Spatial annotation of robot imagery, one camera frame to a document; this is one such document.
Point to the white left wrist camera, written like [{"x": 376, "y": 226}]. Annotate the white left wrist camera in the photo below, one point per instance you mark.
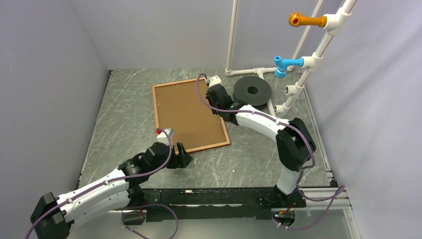
[{"x": 164, "y": 135}]

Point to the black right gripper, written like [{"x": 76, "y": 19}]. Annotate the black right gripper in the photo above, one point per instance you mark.
[{"x": 208, "y": 98}]

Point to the blue pipe peg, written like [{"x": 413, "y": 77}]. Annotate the blue pipe peg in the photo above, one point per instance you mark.
[{"x": 283, "y": 64}]

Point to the black filament spool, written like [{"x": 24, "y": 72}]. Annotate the black filament spool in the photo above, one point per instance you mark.
[{"x": 252, "y": 90}]

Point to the orange wooden picture frame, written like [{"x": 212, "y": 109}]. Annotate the orange wooden picture frame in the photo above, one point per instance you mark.
[{"x": 177, "y": 105}]

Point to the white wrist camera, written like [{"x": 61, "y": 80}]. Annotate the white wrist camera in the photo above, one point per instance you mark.
[
  {"x": 164, "y": 135},
  {"x": 213, "y": 80}
]

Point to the white pvc pipe rack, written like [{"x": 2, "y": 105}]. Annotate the white pvc pipe rack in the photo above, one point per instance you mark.
[{"x": 332, "y": 24}]

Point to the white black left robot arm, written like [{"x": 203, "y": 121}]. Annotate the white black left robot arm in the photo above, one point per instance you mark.
[{"x": 55, "y": 216}]

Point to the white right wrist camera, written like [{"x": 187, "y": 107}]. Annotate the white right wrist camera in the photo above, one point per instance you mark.
[{"x": 213, "y": 80}]

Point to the orange pipe peg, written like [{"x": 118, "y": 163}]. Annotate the orange pipe peg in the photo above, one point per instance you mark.
[{"x": 297, "y": 19}]

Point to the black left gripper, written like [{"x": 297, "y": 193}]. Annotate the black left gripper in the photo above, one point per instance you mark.
[{"x": 181, "y": 160}]

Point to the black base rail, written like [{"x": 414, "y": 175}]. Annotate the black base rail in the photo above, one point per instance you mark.
[{"x": 214, "y": 203}]

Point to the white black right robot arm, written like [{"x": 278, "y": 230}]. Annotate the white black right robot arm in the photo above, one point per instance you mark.
[{"x": 294, "y": 143}]

